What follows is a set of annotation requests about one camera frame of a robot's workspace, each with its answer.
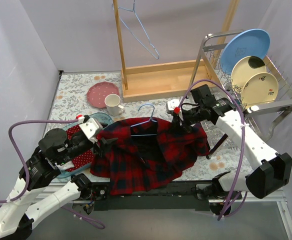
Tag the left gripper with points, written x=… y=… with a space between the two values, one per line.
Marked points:
x=98 y=144

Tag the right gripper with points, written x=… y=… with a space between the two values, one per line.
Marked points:
x=179 y=120

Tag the red polka dot cloth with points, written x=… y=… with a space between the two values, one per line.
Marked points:
x=82 y=160

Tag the blue wire hanger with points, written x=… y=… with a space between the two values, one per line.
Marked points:
x=130 y=19
x=150 y=120

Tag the red plaid skirt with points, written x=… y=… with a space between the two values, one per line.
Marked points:
x=143 y=163

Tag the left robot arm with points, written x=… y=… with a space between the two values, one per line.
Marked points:
x=19 y=214

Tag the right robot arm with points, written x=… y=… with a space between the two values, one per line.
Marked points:
x=270 y=169

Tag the wooden hanger stand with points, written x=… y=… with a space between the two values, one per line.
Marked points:
x=172 y=79

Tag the teal plastic tray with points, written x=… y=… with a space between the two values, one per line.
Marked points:
x=105 y=120

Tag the white mug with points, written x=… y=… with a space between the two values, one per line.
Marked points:
x=113 y=105

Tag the pink dotted plate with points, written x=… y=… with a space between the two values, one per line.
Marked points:
x=97 y=93

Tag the floral tablecloth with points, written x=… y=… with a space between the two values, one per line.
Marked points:
x=71 y=100

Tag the cream plate with flower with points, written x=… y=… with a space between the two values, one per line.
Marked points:
x=262 y=88

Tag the cream plate black spot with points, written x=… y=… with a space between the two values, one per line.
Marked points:
x=245 y=69

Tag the metal dish rack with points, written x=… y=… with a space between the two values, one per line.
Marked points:
x=282 y=105

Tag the blue plate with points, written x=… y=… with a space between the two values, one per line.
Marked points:
x=253 y=42

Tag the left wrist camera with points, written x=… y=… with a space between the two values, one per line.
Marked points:
x=89 y=126

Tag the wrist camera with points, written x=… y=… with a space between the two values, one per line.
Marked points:
x=89 y=126
x=173 y=107

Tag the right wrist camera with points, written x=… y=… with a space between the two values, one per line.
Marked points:
x=173 y=107

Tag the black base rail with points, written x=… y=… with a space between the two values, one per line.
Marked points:
x=177 y=195

